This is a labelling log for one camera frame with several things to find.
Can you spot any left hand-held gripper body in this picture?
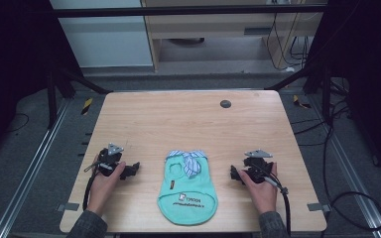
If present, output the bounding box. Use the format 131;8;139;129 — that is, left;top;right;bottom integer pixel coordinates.
96;142;129;178

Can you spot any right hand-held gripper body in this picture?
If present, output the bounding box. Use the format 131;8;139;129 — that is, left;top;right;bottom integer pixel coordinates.
243;148;275;184

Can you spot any mint green pet shirt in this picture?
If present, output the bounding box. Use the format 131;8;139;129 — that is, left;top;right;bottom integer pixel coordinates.
156;149;219;227

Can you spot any person's left hand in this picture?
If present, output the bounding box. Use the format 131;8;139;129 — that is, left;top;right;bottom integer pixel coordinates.
85;161;127;216

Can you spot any person's right hand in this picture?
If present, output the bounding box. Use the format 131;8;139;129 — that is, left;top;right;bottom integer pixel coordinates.
237;162;280;216

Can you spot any yellow black striped tape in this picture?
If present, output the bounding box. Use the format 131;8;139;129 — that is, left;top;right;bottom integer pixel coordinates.
292;94;313;110
80;97;94;116

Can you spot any black metal stand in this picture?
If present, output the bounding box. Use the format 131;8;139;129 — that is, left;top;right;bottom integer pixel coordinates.
44;63;114;131
264;62;334;126

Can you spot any white cabinet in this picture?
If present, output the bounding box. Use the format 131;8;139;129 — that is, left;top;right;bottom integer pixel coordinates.
49;0;155;69

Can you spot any black curtain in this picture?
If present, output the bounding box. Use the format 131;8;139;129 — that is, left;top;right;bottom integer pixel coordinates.
0;0;83;167
302;0;381;186

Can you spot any left hand-held gripper cable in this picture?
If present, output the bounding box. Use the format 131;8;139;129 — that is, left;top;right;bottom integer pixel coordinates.
81;160;114;212

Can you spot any hand-held gripper cable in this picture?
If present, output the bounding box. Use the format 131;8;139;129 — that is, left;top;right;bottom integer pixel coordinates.
81;160;114;212
259;164;293;238

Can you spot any right hand-held gripper cable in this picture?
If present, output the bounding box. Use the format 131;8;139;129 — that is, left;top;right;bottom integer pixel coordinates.
259;164;293;238

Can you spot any grey metal table bracket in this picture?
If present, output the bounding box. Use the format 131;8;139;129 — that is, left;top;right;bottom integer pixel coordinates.
56;201;80;213
307;201;332;213

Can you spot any aluminium floor rail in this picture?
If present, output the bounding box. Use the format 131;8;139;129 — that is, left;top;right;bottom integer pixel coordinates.
307;94;381;238
0;98;71;238

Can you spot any thin black floor cable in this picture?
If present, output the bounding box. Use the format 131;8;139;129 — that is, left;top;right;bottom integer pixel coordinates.
3;112;31;135

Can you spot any bundle of hanging desk cables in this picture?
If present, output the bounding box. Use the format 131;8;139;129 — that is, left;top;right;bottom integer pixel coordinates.
265;0;326;72

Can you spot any black looped floor cable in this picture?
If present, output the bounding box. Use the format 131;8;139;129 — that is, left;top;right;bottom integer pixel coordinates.
320;98;381;232

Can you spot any black horizontal frame bar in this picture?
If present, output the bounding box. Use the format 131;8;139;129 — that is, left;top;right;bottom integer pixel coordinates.
51;3;329;19

